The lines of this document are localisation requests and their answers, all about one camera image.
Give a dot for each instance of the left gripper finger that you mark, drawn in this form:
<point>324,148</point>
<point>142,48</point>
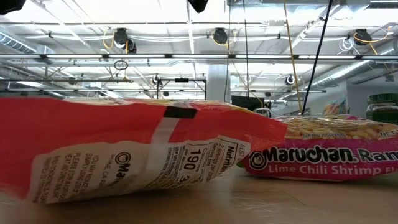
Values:
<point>199,4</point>

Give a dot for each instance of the blue-edged beef ramen packet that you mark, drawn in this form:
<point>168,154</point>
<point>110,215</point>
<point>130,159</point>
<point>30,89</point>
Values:
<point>334,107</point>

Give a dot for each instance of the pink lime shrimp ramen packet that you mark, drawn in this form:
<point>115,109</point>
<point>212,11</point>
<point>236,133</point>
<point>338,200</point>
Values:
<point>311,168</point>

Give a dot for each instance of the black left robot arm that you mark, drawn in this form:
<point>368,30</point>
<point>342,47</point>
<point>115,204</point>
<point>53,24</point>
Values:
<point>11,5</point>

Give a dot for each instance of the black metal stand rig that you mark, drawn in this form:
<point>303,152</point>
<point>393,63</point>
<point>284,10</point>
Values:
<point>182,80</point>

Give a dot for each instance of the black monitor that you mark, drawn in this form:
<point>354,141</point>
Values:
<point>247,102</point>

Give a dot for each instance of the orange Maruchan ramen packet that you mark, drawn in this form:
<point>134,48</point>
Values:
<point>77,124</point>

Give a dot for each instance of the green lid spice jar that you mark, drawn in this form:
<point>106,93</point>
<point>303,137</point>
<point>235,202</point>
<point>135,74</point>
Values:
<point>384,107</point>

